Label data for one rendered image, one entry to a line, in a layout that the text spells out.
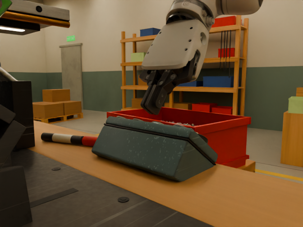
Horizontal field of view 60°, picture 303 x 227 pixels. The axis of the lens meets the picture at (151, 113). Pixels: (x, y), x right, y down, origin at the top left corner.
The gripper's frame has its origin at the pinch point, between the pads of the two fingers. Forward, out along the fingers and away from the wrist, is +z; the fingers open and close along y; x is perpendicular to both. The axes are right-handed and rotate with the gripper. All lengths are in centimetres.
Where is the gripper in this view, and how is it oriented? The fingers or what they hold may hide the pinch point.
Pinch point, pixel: (153, 100)
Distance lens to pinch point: 43.3
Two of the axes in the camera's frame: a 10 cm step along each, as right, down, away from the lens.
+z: -3.9, 8.7, -3.1
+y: -7.4, -0.9, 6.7
